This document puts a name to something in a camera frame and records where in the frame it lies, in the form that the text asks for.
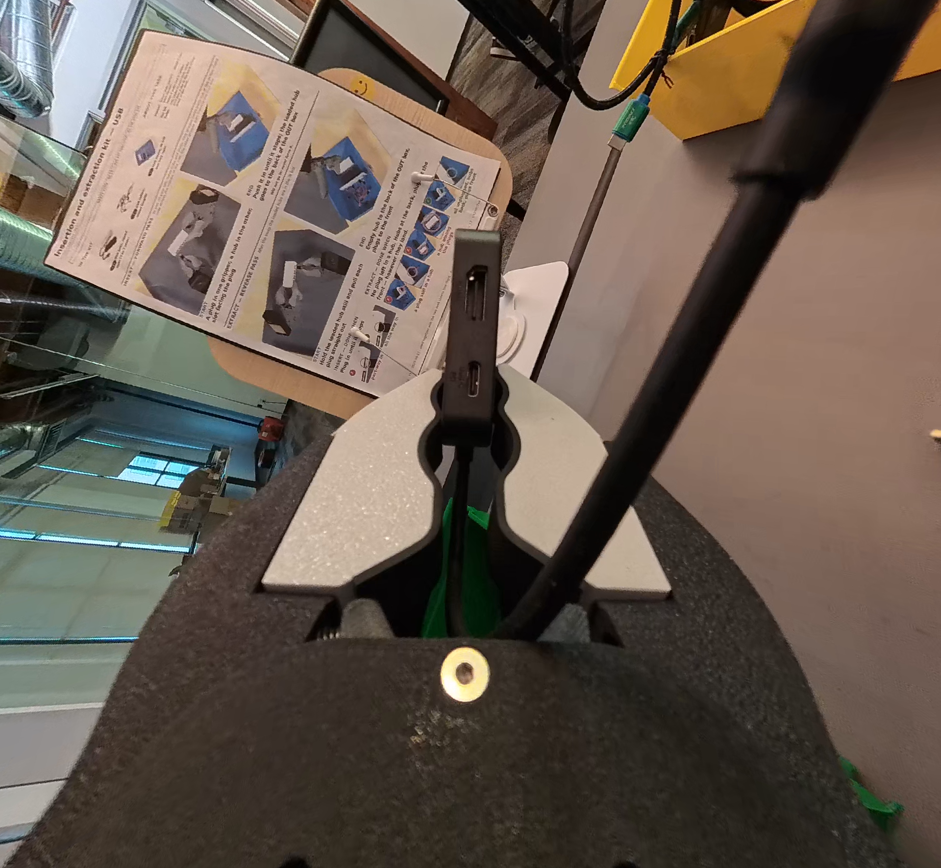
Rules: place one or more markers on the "white stand base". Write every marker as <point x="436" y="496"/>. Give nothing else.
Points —
<point x="532" y="310"/>

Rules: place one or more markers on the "instruction sheet on stand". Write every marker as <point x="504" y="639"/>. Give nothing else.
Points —
<point x="471" y="148"/>

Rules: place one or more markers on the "printed instruction sheet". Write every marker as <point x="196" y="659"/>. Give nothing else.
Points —
<point x="265" y="207"/>

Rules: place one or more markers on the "yellow plastic bin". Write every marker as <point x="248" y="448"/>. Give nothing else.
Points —
<point x="750" y="60"/>

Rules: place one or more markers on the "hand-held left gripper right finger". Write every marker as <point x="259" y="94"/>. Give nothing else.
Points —
<point x="559" y="471"/>

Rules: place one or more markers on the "black square hub lead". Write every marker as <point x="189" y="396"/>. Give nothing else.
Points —
<point x="706" y="310"/>

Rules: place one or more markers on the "green plastic bin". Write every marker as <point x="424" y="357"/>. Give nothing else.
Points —
<point x="456" y="574"/>

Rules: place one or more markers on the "red floor canister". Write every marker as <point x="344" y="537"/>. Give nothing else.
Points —
<point x="269" y="430"/>

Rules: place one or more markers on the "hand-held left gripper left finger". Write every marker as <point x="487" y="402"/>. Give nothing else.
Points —
<point x="346" y="516"/>

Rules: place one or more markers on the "silver ventilation duct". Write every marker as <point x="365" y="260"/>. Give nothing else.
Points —
<point x="22" y="16"/>

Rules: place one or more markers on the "cardboard boxes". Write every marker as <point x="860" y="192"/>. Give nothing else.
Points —
<point x="199" y="494"/>

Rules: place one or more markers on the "yellow smiley sticker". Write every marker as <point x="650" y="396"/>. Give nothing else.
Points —
<point x="363" y="82"/>

